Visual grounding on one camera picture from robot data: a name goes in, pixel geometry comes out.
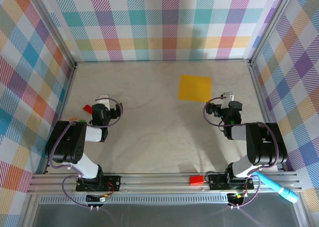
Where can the yellow paper sheet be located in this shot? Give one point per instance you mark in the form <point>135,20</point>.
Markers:
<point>195,88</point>

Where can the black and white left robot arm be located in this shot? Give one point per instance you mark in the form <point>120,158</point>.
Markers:
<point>67,142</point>

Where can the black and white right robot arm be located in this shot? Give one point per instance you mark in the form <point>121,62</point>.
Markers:
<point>264,144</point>

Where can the small red wedge block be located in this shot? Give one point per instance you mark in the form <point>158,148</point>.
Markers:
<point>87,108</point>

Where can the small green block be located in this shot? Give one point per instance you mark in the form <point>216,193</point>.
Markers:
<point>83,121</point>

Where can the small wooden block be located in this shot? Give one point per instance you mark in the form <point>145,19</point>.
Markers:
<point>73,118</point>

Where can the aluminium table side bar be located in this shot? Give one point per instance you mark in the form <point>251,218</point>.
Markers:
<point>62,112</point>
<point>261,99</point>

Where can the red rectangular block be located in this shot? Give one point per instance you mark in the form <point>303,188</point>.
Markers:
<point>197,180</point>

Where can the long aluminium table edge bar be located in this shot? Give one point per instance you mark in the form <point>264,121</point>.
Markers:
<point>162,61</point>

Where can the teal cylindrical tube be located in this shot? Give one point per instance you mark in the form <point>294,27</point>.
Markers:
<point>274,186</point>

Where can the grey metal panel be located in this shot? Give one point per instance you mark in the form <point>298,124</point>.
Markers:
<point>162,217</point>

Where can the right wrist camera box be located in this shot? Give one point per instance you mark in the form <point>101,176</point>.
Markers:
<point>228,97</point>

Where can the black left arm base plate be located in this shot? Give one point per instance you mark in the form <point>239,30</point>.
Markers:
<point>114,182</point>

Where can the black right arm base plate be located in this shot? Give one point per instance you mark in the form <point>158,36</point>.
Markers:
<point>216,183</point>

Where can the wide aluminium extrusion rail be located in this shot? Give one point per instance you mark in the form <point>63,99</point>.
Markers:
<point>154,184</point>

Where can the aluminium frame post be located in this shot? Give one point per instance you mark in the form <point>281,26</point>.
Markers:
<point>271,25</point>
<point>54,25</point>

